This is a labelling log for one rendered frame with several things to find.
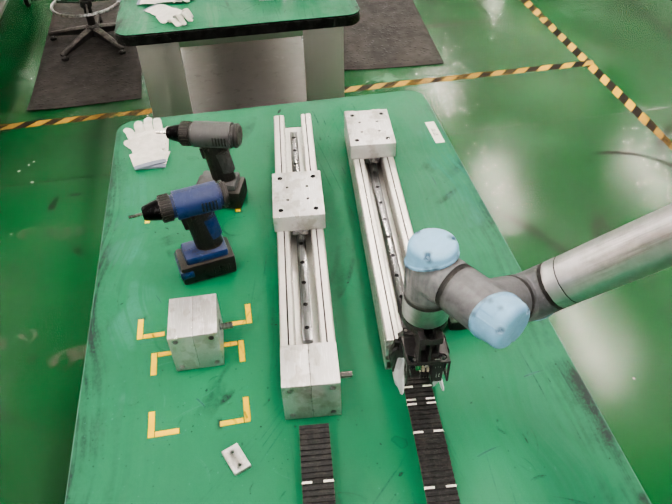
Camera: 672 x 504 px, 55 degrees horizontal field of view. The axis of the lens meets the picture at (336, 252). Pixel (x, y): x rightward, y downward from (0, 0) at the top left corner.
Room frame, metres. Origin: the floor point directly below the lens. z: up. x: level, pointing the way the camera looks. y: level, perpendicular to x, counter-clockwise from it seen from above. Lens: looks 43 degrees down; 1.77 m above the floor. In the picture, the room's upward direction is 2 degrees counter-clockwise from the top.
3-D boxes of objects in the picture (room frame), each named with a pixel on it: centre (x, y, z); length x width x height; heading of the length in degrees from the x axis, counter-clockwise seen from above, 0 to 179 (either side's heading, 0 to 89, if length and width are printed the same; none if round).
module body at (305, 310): (1.13, 0.08, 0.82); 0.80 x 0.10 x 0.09; 4
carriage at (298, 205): (1.13, 0.08, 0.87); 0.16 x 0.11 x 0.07; 4
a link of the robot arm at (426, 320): (0.68, -0.14, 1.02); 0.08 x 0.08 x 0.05
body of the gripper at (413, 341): (0.68, -0.14, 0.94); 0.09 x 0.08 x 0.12; 4
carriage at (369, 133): (1.39, -0.09, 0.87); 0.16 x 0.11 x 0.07; 4
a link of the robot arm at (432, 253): (0.68, -0.14, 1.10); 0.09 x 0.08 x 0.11; 39
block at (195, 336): (0.81, 0.26, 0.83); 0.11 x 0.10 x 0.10; 97
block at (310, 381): (0.69, 0.04, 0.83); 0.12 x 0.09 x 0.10; 94
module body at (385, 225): (1.15, -0.11, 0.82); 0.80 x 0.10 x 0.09; 4
